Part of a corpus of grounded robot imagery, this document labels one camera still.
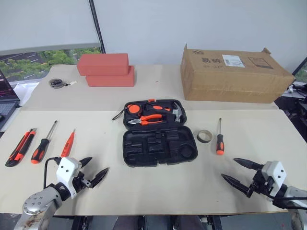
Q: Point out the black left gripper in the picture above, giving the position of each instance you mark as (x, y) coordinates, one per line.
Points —
(81, 183)

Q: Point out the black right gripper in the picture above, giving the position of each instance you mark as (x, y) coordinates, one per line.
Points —
(260, 184)

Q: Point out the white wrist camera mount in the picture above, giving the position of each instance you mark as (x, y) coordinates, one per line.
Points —
(66, 170)
(275, 172)

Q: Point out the brown cardboard box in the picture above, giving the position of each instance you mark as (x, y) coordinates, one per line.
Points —
(230, 81)

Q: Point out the dark laptop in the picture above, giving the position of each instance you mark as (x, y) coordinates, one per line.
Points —
(7, 103)

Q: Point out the orange voltage tester pen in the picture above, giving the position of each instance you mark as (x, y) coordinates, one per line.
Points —
(67, 145)

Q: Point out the round black metal reel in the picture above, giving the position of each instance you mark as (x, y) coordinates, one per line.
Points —
(55, 83)

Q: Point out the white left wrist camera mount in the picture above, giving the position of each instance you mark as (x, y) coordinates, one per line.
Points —
(66, 170)

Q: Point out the black orange utility knife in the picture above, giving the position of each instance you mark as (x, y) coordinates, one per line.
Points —
(20, 149)

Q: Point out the red foam block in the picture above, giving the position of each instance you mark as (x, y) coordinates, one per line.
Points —
(103, 63)
(110, 80)

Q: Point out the short black orange screwdriver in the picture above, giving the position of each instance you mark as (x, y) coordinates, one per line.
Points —
(219, 143)

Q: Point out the long black orange screwdriver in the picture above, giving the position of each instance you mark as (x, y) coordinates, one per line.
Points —
(39, 152)

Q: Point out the black window frame post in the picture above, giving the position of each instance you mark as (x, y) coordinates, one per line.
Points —
(97, 26)

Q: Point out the brown tape roll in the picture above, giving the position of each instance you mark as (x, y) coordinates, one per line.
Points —
(204, 140)

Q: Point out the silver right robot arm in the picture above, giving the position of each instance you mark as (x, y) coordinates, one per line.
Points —
(296, 192)

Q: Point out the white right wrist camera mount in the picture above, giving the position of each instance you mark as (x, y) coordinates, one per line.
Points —
(275, 172)

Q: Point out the black equipment beside table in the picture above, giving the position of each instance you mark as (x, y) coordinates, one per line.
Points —
(293, 107)

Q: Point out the black orange tape measure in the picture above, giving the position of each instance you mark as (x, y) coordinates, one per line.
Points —
(134, 109)

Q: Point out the black tool case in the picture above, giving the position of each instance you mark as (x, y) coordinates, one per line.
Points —
(144, 154)

